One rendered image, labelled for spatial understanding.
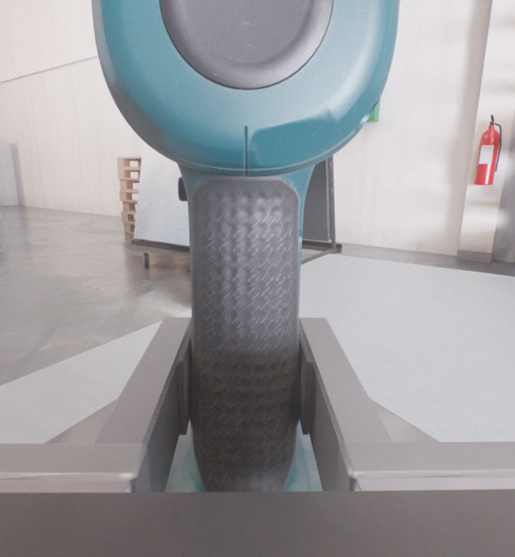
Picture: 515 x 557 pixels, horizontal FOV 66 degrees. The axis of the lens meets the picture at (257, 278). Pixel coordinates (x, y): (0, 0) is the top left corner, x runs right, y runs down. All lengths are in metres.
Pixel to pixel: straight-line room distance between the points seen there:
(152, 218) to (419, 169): 2.89
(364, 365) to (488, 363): 0.12
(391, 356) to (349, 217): 4.69
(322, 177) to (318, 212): 0.30
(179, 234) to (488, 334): 2.86
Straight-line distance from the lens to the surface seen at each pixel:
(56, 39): 9.72
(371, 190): 4.96
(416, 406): 0.34
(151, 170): 3.61
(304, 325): 0.15
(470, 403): 0.37
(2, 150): 11.52
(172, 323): 0.16
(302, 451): 0.17
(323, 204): 3.49
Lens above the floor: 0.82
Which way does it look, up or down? 15 degrees down
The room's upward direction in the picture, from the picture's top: 1 degrees clockwise
